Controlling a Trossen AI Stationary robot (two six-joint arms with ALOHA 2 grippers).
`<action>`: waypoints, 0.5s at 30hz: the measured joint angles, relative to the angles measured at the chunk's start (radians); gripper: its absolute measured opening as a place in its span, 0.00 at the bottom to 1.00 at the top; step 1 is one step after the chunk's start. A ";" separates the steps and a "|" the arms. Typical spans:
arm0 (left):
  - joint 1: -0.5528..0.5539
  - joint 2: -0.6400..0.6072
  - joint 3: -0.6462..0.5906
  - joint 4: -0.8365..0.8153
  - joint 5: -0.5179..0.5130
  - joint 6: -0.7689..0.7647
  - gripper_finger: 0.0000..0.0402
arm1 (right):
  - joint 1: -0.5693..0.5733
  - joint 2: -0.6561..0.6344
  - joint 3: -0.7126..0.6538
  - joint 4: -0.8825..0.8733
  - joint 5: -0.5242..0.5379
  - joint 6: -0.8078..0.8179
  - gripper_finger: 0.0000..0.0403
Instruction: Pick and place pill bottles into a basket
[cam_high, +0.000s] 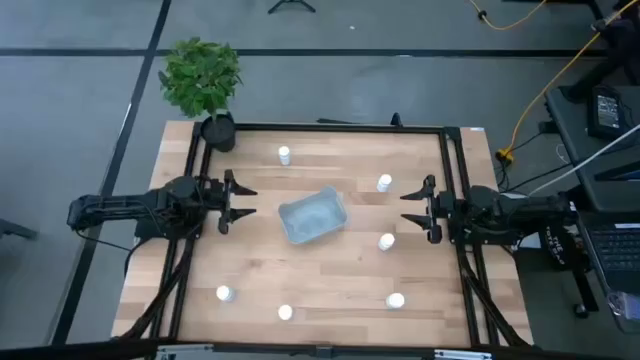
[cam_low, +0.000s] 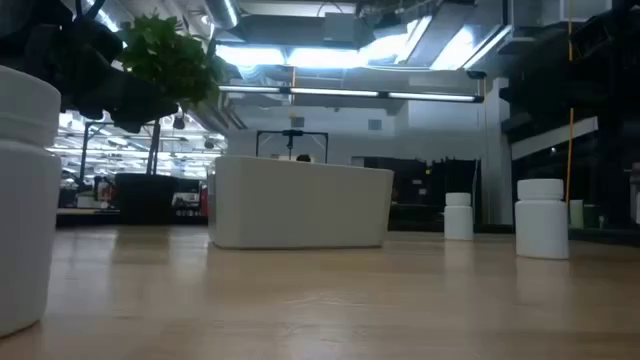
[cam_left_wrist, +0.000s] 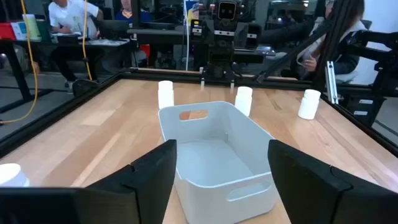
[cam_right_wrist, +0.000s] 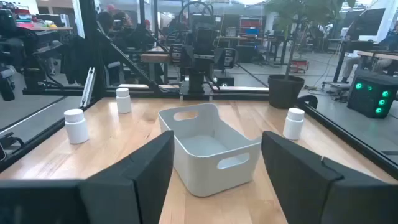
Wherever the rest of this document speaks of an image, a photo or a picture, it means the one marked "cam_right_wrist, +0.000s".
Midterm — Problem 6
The silver aluminium bar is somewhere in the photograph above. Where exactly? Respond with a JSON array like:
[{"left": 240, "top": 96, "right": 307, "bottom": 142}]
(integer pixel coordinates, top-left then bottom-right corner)
[{"left": 80, "top": 67, "right": 96, "bottom": 108}]

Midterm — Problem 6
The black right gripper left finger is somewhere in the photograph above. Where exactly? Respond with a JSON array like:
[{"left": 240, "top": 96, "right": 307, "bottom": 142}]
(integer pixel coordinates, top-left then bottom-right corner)
[{"left": 0, "top": 130, "right": 175, "bottom": 224}]

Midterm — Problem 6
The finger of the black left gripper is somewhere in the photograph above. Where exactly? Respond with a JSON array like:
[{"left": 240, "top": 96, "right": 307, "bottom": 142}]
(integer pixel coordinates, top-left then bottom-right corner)
[
  {"left": 214, "top": 47, "right": 233, "bottom": 70},
  {"left": 180, "top": 45, "right": 196, "bottom": 69}
]

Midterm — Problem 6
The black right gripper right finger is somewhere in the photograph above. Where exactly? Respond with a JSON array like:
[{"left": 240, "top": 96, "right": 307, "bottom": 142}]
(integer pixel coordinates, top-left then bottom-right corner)
[{"left": 261, "top": 131, "right": 398, "bottom": 224}]

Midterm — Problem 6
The black plant pot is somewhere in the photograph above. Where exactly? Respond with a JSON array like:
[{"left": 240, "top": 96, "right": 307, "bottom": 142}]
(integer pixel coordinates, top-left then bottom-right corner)
[{"left": 267, "top": 74, "right": 306, "bottom": 110}]

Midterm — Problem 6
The red shelf rack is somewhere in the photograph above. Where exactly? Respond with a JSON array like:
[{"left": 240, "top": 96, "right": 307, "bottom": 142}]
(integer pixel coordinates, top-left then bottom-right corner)
[{"left": 238, "top": 16, "right": 264, "bottom": 37}]

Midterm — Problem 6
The person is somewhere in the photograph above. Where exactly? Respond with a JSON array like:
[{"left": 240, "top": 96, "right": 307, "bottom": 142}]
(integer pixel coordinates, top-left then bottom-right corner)
[
  {"left": 341, "top": 21, "right": 398, "bottom": 84},
  {"left": 96, "top": 11, "right": 141, "bottom": 86}
]

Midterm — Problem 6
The black metal table frame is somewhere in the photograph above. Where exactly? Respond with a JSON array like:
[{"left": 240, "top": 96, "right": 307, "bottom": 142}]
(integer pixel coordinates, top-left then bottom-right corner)
[{"left": 0, "top": 0, "right": 398, "bottom": 181}]

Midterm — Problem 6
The black box with green lights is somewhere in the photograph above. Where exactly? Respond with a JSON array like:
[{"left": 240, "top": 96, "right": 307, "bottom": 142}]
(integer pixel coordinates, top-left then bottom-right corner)
[{"left": 346, "top": 69, "right": 398, "bottom": 119}]

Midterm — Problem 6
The wooden desk with clutter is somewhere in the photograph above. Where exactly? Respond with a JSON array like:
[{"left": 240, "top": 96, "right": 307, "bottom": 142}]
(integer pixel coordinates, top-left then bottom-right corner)
[{"left": 14, "top": 7, "right": 74, "bottom": 34}]

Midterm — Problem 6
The white plastic basket with handles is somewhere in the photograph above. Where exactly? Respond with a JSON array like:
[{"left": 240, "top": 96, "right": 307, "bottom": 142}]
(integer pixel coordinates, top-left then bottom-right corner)
[{"left": 158, "top": 103, "right": 262, "bottom": 198}]

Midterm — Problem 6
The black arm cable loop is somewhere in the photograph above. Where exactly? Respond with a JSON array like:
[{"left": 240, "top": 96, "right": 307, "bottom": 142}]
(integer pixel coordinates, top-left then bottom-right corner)
[{"left": 164, "top": 0, "right": 215, "bottom": 47}]

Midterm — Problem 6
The translucent white plastic cup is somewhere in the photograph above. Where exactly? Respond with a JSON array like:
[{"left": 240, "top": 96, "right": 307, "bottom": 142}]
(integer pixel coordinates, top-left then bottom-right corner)
[{"left": 115, "top": 87, "right": 132, "bottom": 114}]

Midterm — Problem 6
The white pill bottle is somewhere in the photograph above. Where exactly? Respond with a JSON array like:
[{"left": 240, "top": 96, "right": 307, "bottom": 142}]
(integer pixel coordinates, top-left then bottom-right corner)
[
  {"left": 63, "top": 108, "right": 90, "bottom": 145},
  {"left": 282, "top": 107, "right": 306, "bottom": 141}
]

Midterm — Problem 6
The dark computer monitor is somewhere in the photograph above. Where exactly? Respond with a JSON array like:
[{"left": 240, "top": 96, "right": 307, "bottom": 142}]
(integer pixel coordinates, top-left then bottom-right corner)
[{"left": 346, "top": 7, "right": 387, "bottom": 43}]

